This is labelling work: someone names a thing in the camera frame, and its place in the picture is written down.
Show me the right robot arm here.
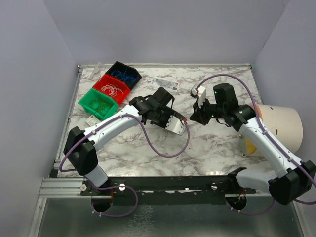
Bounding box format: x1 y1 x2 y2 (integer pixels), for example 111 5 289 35
190 83 316 205

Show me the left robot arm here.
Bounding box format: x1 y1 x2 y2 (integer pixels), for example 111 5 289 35
64 87 185 187

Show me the flat printed packet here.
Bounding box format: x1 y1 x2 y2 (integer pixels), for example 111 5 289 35
149 78 180 93

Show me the red storage bin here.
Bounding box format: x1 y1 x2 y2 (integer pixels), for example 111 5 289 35
92 74 131 105

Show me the black storage bin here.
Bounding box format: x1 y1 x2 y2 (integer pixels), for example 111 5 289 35
106 61 142 90

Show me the green storage bin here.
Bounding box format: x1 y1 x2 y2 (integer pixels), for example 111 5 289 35
78 88 119 120

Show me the clear plastic piece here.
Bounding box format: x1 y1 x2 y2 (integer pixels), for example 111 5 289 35
89 62 103 80

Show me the white cylindrical container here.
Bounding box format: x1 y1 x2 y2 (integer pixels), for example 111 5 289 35
238 103 304 157

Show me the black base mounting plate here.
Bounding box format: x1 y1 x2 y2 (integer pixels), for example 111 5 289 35
80 174 255 206

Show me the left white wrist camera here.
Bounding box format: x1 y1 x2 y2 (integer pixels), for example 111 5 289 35
165 116 186 135

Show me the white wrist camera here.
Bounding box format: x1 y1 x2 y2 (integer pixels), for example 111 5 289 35
190 84 206 108
165 116 186 135

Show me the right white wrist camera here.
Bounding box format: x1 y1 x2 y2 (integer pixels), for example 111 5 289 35
190 84 206 108

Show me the white cable bundle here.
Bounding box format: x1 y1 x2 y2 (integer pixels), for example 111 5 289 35
101 83 124 97

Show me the green cable bundle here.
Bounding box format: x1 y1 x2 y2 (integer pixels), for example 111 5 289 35
88 98 112 116

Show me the blue cable bundle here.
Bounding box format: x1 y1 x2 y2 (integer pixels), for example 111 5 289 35
110 69 139 83

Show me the aluminium table edge rail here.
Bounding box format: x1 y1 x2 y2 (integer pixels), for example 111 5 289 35
78 63 251 69

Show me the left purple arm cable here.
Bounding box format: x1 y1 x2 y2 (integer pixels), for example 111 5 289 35
59 114 190 218

